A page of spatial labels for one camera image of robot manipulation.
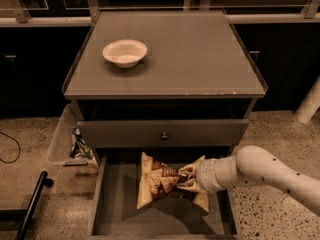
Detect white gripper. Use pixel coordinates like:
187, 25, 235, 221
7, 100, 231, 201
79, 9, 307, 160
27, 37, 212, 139
178, 156, 224, 193

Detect brown sea salt chip bag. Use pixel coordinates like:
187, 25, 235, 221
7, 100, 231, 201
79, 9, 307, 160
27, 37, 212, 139
137, 152, 209, 212

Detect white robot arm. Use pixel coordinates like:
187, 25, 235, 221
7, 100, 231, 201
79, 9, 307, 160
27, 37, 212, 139
177, 146, 320, 216

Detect round brass drawer knob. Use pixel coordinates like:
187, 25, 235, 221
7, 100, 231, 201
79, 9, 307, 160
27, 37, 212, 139
161, 132, 169, 141

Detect grey open middle drawer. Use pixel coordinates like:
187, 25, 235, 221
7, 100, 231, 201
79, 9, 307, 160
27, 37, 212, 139
88, 150, 243, 240

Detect grey drawer cabinet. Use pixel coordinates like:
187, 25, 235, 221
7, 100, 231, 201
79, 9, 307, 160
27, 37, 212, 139
63, 11, 267, 163

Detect grey top drawer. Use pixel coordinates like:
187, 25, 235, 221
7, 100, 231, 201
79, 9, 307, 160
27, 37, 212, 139
77, 119, 249, 148

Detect snack packets in bin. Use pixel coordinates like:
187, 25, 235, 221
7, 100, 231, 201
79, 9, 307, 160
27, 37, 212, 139
69, 128, 94, 160

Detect clear plastic storage bin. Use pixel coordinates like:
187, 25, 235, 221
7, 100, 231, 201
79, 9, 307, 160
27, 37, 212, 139
48, 104, 96, 167

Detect white paper bowl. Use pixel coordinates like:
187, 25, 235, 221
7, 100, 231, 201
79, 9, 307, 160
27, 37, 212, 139
102, 39, 148, 68

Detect black metal bar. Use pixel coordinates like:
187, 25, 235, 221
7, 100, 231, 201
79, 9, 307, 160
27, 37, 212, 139
0, 171, 54, 240

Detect black floor cable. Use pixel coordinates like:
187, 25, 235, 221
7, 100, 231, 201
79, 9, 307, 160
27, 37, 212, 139
0, 131, 22, 164

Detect metal railing frame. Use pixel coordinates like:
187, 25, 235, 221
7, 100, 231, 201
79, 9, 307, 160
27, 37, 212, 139
0, 0, 320, 27

